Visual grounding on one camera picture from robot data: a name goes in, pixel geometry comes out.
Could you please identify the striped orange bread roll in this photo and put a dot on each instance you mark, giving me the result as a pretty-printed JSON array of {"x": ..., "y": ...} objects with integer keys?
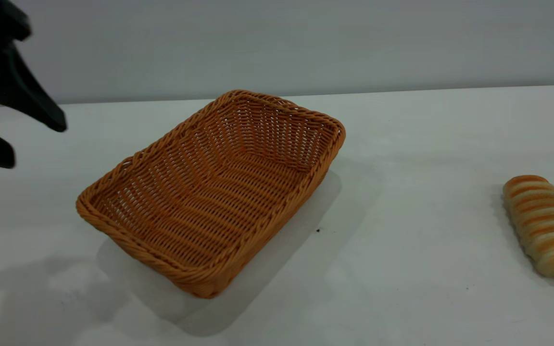
[{"x": 544, "y": 226}]

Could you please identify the orange woven wicker basket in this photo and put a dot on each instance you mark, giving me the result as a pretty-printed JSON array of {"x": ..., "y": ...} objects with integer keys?
[{"x": 200, "y": 216}]

